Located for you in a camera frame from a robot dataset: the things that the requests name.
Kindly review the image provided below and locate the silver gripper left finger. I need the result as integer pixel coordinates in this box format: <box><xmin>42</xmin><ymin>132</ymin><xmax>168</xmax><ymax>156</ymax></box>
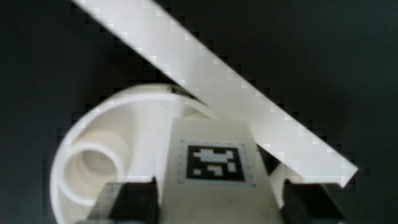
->
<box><xmin>74</xmin><ymin>179</ymin><xmax>159</xmax><ymax>224</ymax></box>

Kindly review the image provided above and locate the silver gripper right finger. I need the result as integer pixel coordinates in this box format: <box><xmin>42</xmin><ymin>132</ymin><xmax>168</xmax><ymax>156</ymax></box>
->
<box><xmin>280</xmin><ymin>181</ymin><xmax>344</xmax><ymax>224</ymax></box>

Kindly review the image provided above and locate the white stool leg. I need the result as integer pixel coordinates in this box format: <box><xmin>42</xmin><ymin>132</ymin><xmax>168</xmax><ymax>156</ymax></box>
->
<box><xmin>159</xmin><ymin>119</ymin><xmax>283</xmax><ymax>224</ymax></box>

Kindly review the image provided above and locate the white round stool seat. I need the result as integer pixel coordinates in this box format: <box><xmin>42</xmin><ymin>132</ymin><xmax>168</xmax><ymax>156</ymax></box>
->
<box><xmin>47</xmin><ymin>83</ymin><xmax>308</xmax><ymax>224</ymax></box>

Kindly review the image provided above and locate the white right wall rail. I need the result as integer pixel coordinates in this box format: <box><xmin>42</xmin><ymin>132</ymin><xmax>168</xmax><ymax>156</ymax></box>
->
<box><xmin>70</xmin><ymin>0</ymin><xmax>356</xmax><ymax>185</ymax></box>

